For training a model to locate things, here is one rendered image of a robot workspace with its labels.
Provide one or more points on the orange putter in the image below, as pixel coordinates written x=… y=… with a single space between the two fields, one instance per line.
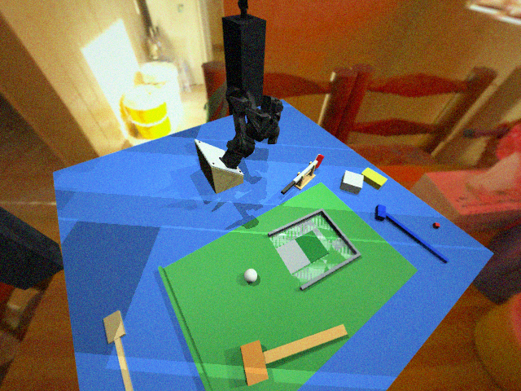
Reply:
x=254 y=360

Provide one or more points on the blue putter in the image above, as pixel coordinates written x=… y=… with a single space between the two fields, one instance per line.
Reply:
x=380 y=214

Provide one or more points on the white golf ball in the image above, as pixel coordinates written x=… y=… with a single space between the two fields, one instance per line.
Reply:
x=250 y=276

